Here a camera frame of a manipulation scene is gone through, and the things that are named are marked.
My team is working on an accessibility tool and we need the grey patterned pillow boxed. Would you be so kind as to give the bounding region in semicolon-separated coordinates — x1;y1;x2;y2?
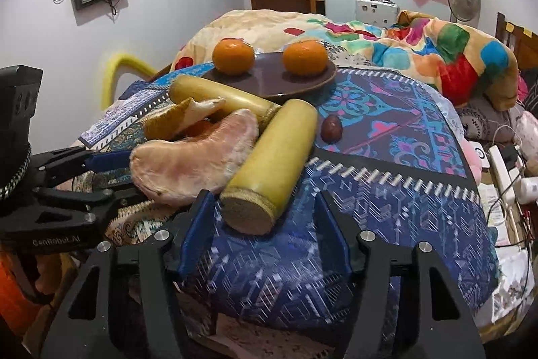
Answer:
456;98;526;142

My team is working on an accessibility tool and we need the white plug adapter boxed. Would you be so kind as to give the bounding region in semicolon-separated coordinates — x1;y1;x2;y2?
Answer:
516;178;538;201

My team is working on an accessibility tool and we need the yellow foam tube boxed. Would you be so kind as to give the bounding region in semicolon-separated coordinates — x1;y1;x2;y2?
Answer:
101;53;159;107

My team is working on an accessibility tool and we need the orange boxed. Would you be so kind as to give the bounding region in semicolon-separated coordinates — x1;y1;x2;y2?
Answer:
282;40;328;76
212;39;256;75

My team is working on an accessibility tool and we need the pink plush toy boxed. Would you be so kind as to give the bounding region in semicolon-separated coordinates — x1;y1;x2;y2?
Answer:
462;139;491;180

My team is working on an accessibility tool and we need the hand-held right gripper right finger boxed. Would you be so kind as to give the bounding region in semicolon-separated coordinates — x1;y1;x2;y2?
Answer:
313;191;488;359

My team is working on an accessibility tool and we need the orange cloth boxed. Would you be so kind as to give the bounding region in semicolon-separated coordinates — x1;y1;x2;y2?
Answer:
0;250;45;345

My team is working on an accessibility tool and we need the red date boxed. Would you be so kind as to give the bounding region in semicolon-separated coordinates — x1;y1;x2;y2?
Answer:
321;115;340;143

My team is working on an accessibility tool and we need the pomelo peel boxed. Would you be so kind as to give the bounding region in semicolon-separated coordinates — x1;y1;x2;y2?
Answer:
144;97;228;142

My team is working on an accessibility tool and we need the wooden headboard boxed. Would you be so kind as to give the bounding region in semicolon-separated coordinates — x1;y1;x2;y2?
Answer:
496;12;538;70

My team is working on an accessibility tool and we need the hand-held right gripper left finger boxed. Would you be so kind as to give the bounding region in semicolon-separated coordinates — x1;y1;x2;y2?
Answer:
40;190;217;359

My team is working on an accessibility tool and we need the white power strip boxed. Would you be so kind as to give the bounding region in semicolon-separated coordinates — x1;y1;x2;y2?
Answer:
488;145;517;212

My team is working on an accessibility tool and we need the brown plate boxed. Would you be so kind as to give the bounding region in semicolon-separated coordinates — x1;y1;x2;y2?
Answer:
201;52;338;99

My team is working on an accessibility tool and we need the white appliance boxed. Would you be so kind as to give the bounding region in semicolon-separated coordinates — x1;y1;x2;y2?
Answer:
355;0;400;26

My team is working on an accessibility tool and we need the blue patterned blanket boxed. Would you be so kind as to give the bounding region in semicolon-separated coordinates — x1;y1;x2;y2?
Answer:
80;62;501;330

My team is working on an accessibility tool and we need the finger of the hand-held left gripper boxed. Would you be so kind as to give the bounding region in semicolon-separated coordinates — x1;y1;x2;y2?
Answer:
31;146;133;188
25;186;146;232

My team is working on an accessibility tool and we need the colourful patchwork blanket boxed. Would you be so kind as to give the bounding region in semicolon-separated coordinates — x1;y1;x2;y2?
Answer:
168;9;522;111

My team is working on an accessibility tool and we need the yellow bamboo tube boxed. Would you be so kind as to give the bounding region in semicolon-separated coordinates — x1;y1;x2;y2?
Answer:
169;75;283;133
219;99;319;236

